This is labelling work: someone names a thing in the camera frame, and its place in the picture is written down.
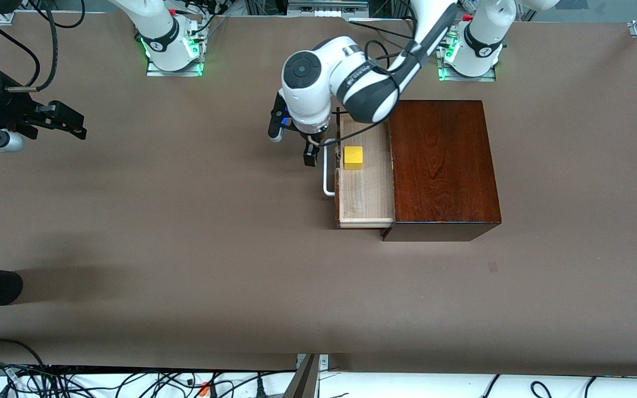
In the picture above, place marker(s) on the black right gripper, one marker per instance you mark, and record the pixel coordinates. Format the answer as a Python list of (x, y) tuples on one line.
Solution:
[(13, 108)]

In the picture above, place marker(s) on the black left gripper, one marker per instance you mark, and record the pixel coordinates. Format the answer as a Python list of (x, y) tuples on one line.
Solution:
[(312, 147)]

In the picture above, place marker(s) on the yellow cube block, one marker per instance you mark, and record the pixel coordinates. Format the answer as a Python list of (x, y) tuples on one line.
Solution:
[(353, 159)]

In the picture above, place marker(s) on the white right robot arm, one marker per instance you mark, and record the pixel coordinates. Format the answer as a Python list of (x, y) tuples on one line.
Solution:
[(158, 33)]

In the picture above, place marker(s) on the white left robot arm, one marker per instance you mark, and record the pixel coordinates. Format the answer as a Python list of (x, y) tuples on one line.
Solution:
[(307, 83)]

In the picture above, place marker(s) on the dark wooden cabinet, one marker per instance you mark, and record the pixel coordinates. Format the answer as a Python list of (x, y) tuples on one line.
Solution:
[(445, 177)]

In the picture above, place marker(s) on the white power strip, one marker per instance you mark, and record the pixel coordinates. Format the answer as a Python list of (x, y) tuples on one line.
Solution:
[(327, 10)]

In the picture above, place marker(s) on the orange plug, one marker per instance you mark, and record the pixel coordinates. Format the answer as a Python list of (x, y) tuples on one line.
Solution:
[(205, 389)]

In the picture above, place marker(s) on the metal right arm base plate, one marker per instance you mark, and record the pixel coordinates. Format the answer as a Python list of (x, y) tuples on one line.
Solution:
[(197, 65)]

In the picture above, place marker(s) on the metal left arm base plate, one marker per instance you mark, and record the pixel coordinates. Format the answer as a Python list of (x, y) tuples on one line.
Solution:
[(443, 74)]

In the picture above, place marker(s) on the grey metal bracket beam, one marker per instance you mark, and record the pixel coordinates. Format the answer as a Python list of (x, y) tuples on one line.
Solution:
[(304, 381)]

